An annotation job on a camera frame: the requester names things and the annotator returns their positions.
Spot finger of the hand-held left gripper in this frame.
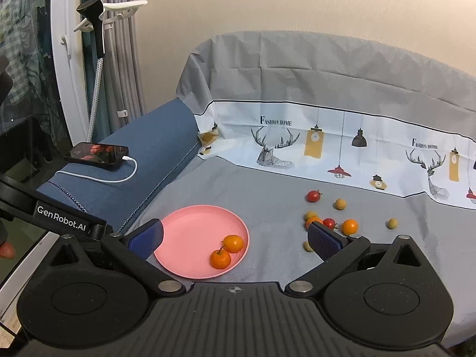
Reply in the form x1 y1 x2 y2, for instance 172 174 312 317
89 220 109 239

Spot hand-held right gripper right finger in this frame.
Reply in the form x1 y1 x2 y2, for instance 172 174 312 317
284 220 425 296

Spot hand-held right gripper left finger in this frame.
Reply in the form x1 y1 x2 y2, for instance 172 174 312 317
48 219 187 298

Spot pink plastic plate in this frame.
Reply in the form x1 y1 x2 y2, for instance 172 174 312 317
153 204 250 279

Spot black smartphone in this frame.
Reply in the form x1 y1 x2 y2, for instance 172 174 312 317
64 142 130 172

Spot grey printed bed sheet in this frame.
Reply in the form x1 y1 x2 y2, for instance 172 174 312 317
123 32 476 350

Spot blue denim cushion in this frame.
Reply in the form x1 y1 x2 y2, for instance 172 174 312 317
37 97 199 233

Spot grey curtain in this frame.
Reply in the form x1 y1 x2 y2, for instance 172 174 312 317
100 0 146 134

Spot hanging checked clothes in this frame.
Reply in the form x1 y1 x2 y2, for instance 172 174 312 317
0 0 51 105

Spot white charging cable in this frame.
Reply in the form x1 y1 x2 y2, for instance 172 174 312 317
56 155 138 184

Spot white door frame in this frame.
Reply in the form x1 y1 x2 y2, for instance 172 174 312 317
50 0 92 145

